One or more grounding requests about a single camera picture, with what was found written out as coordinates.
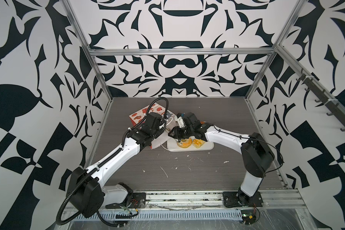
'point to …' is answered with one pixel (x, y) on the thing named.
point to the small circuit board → (248, 216)
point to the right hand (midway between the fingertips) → (170, 134)
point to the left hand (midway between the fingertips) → (155, 118)
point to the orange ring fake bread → (186, 143)
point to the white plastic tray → (172, 146)
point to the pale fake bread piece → (198, 143)
